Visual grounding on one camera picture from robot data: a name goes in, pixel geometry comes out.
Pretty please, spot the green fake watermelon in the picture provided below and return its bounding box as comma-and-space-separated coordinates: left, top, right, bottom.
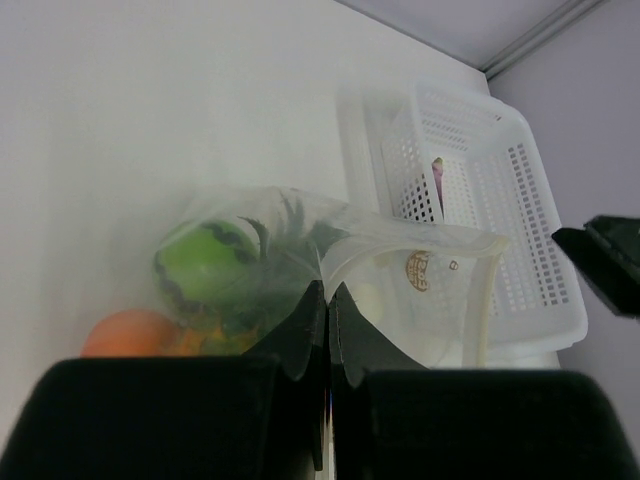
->
152, 219, 259, 316

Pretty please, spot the right aluminium frame post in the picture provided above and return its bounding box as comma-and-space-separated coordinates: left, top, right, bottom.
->
478, 0, 607, 81

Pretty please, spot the clear polka dot zip bag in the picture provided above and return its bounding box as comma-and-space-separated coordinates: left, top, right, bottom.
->
153, 187, 507, 368

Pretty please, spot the white plastic basket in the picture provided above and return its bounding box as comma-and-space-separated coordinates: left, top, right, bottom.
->
336, 79, 588, 361

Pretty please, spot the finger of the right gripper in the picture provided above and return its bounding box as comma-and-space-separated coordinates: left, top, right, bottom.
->
551, 215, 639, 316

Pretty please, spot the fake pineapple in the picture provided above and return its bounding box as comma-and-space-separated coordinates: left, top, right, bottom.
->
171, 189, 348, 356

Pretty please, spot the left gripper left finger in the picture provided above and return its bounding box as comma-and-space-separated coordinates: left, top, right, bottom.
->
1, 282, 327, 479

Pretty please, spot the purple fake eggplant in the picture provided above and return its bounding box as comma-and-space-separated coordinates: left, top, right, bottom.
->
431, 157, 445, 218

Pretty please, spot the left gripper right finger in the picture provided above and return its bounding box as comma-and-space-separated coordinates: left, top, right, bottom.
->
328, 287, 639, 479

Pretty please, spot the orange fake fruit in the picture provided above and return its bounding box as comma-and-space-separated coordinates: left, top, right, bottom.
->
80, 309, 180, 358

